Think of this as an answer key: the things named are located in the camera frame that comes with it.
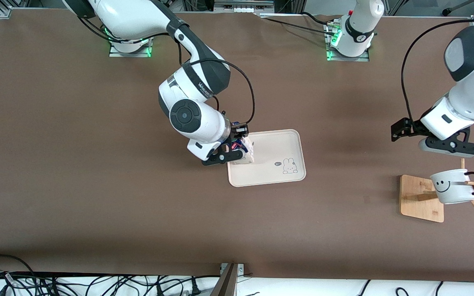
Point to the grey power strip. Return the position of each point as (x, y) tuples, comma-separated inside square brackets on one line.
[(243, 6)]

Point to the white smiley face mug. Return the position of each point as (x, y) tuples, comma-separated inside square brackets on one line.
[(453, 189)]

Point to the metal camera post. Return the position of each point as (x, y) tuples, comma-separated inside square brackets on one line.
[(226, 283)]

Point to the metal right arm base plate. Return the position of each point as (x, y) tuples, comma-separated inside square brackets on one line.
[(130, 54)]

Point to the blue white milk carton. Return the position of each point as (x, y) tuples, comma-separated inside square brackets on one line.
[(248, 154)]

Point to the cream rabbit print tray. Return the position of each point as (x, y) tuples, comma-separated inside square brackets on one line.
[(274, 160)]

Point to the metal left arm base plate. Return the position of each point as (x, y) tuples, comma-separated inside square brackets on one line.
[(360, 58)]

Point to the wooden mug tree stand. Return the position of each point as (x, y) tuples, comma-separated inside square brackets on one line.
[(420, 201)]

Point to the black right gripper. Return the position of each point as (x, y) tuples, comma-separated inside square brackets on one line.
[(235, 133)]

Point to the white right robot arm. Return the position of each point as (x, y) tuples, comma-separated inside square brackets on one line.
[(196, 82)]

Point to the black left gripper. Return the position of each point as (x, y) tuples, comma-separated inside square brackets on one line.
[(412, 126)]

